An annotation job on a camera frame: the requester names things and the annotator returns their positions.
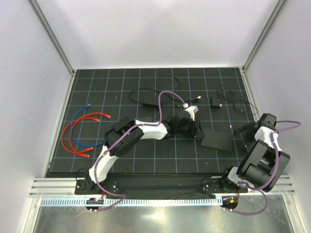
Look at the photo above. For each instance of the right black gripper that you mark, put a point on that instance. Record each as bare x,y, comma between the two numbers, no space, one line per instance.
248,144

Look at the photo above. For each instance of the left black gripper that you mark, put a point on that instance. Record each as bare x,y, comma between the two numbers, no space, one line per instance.
196,132

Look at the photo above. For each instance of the small black plug adapter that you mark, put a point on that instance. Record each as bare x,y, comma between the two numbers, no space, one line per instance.
215,103

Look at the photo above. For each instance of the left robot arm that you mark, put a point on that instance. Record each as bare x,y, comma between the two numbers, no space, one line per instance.
123,136

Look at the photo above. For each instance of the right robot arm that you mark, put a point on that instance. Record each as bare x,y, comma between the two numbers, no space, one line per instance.
265,161

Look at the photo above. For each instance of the black grid mat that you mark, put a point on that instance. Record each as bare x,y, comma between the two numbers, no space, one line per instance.
99,98

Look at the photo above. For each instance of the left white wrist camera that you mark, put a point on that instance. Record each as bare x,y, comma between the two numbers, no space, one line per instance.
191,109

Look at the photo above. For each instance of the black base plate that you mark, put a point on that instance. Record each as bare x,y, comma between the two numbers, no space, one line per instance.
152,184

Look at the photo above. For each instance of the white slotted cable duct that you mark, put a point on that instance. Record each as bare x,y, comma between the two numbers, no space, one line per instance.
94,202

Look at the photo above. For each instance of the right aluminium frame post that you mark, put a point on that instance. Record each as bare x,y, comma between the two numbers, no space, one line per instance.
280,4

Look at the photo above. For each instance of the aluminium frame post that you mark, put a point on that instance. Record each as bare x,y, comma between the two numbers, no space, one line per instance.
280,4
51,35

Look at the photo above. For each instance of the aluminium front rail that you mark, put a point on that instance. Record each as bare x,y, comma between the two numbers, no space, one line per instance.
65,187

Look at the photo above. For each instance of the left aluminium frame post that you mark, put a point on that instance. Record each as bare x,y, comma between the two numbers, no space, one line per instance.
51,35

